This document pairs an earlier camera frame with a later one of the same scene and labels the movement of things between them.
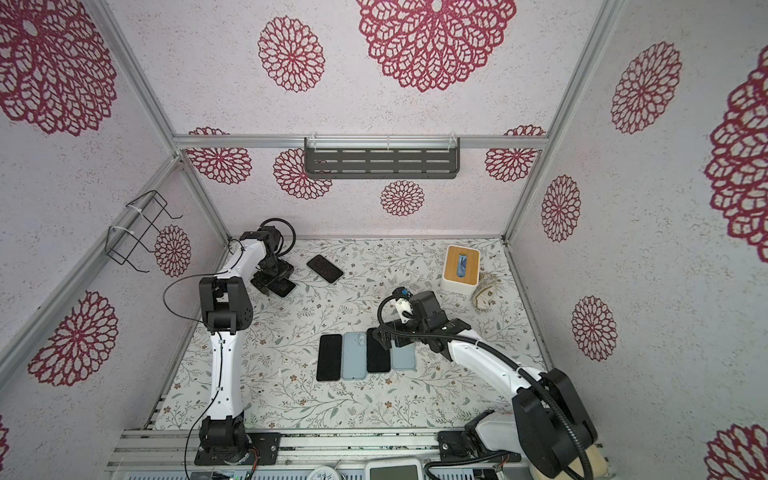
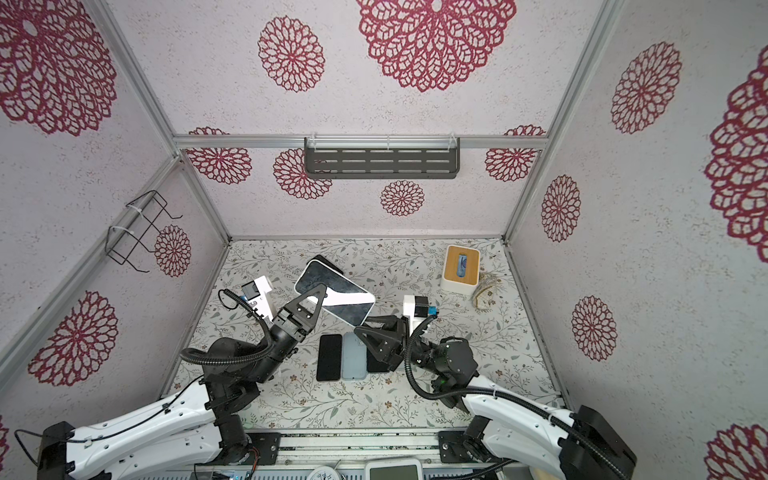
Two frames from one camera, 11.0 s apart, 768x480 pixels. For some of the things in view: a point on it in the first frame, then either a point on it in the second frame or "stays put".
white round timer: (324, 473) stays put
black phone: (324, 268) stays put
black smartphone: (378, 359) stays put
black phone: (282, 287) -> (345, 297)
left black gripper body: (271, 268) -> (291, 325)
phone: (354, 356) stays put
